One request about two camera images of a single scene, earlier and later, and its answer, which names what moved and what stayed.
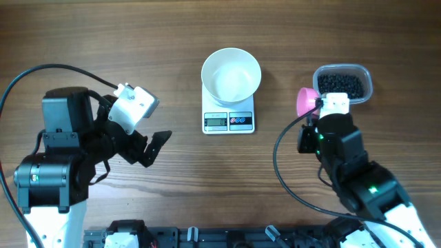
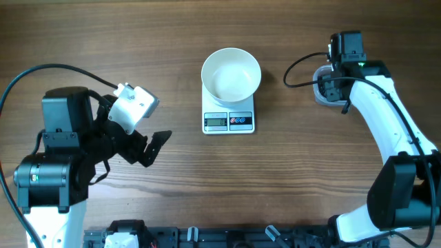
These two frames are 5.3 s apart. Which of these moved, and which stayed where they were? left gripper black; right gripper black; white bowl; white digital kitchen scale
Moved: right gripper black
Stayed: white bowl; white digital kitchen scale; left gripper black
